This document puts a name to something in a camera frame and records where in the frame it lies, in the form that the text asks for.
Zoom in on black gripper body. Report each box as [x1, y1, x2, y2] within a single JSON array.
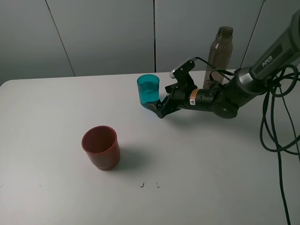
[[172, 86, 225, 112]]

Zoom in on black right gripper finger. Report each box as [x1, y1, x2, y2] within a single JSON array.
[[165, 83, 181, 94]]

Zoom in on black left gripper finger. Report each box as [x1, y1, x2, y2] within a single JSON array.
[[146, 95, 180, 119]]

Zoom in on teal translucent plastic cup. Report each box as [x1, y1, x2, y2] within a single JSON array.
[[137, 74, 160, 108]]

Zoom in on smoky translucent plastic bottle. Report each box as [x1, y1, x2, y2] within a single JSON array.
[[203, 26, 233, 89]]

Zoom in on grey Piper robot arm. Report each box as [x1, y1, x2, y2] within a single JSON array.
[[145, 11, 300, 119]]

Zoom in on red plastic cup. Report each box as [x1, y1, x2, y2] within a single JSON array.
[[82, 126, 120, 171]]

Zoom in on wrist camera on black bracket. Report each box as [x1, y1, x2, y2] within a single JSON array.
[[169, 57, 197, 92]]

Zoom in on black cable bundle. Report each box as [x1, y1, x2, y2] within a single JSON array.
[[195, 56, 300, 225]]

